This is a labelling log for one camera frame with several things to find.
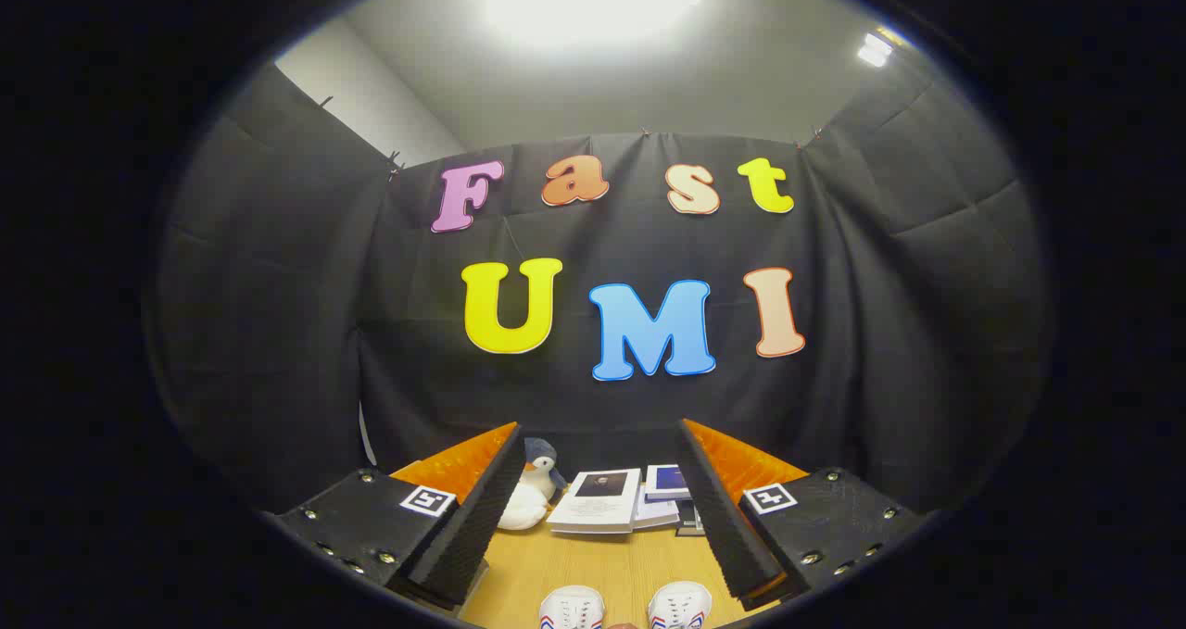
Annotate white canvas shoe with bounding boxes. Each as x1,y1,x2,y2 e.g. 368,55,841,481
649,581,713,629
540,585,605,629

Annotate plush penguin toy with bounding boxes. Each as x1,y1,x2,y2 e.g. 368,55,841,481
498,437,568,531

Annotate white book with dark portrait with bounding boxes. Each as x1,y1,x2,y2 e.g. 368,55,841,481
547,468,642,535

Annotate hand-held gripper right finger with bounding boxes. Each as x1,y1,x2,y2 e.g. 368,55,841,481
675,418,930,611

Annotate plain white book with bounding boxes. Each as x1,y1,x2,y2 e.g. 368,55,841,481
633,490,682,530

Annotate book with blue picture cover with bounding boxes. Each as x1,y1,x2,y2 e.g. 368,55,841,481
644,464,694,502

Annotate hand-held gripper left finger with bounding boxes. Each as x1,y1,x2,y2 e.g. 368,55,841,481
275,421,526,611

